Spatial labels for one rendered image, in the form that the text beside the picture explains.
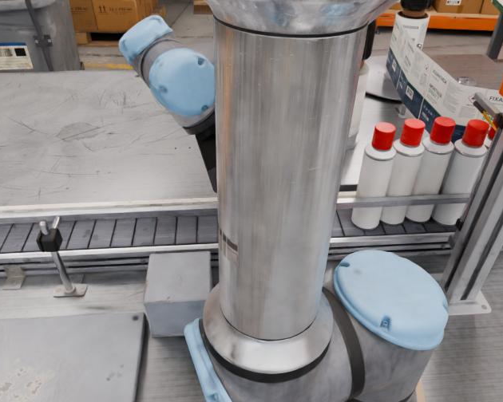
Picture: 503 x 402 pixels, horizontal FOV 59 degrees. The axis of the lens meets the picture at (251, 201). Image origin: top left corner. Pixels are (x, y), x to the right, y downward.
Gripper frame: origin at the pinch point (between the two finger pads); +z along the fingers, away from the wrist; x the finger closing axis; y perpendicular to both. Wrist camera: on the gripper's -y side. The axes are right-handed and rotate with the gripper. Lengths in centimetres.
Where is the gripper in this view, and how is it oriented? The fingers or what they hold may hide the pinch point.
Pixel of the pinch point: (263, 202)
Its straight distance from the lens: 80.1
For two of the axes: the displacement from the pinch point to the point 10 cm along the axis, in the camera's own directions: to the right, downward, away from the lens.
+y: -0.7, -6.4, 7.7
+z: 5.0, 6.4, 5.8
